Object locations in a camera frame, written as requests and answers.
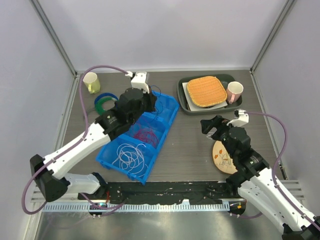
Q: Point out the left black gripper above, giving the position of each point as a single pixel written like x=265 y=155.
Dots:
x=152 y=99

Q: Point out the pink mug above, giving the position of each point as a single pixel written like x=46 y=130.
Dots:
x=234 y=91

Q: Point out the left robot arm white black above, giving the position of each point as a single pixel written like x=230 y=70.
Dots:
x=51 y=173

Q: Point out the orange woven square plate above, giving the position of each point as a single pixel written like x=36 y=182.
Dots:
x=206 y=91

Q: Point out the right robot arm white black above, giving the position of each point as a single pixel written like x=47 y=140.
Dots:
x=255 y=181

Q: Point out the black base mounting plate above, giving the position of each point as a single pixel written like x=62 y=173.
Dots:
x=166 y=193

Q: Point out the grey slotted cable duct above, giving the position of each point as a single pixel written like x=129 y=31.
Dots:
x=185 y=206

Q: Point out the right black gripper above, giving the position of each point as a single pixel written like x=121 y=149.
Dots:
x=207 y=124

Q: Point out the blue three-compartment plastic bin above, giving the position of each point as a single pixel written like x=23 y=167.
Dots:
x=134 y=153

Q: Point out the round wooden decorated coaster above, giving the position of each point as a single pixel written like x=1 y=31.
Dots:
x=222 y=160

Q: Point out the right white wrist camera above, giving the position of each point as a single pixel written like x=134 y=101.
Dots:
x=241 y=118

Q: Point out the white square plate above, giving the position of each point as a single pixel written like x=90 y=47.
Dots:
x=194 y=108

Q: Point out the yellow mug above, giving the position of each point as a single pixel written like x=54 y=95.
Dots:
x=92 y=83

